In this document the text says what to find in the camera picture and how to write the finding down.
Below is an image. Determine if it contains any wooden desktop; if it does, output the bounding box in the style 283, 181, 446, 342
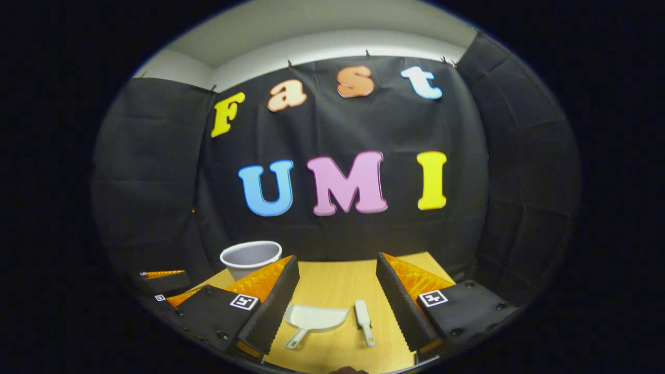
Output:
192, 252, 458, 373

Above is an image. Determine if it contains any grey ribbed garbage bin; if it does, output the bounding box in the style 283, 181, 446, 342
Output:
220, 241, 283, 281

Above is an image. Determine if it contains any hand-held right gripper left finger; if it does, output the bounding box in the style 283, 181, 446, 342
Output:
174, 255, 301, 357

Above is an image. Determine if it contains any white dustpan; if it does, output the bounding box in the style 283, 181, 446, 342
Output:
284, 304, 350, 350

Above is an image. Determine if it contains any small white broom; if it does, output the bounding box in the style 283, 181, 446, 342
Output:
354, 300, 376, 348

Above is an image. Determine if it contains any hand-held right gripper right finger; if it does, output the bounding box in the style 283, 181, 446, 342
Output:
376, 252, 520, 360

